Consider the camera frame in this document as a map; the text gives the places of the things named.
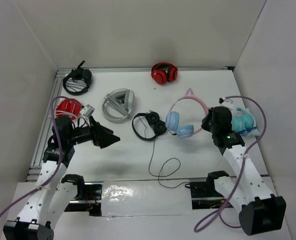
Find teal headphones in bag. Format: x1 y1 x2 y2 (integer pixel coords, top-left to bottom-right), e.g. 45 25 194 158
231 107 260 136

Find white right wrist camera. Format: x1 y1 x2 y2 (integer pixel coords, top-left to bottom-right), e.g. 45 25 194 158
219 97 233 104

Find aluminium frame rail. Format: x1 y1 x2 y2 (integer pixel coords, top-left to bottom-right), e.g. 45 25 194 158
26 66 235 182

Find black wired headphones far left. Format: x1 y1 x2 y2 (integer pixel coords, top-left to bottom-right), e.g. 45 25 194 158
63 60 93 96

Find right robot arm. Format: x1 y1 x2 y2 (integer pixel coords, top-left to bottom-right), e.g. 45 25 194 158
201 106 286 236

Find thin black headphone cable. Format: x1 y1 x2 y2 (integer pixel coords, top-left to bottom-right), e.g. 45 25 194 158
148 129 192 189

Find grey white headphones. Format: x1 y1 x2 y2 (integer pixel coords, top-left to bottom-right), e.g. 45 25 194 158
101 88 135 124

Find red black headphones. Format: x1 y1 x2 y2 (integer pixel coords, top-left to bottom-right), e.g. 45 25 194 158
151 62 178 85

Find red white headphones left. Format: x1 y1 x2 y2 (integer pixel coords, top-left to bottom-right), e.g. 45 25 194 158
55 98 83 121

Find pink blue cat-ear headphones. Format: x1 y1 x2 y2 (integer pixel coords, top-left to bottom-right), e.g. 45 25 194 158
165 88 209 139

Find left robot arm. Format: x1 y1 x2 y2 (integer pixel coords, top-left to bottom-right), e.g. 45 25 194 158
3 116 120 240

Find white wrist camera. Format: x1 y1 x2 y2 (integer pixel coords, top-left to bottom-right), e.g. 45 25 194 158
80 104 95 118
219 97 233 104

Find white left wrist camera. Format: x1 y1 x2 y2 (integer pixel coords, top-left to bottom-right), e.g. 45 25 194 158
80 104 95 118

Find glossy white tape sheet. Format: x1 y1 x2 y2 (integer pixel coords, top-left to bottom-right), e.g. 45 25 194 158
101 180 193 217

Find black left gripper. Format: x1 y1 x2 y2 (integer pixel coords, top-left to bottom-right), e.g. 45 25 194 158
68 115 120 149

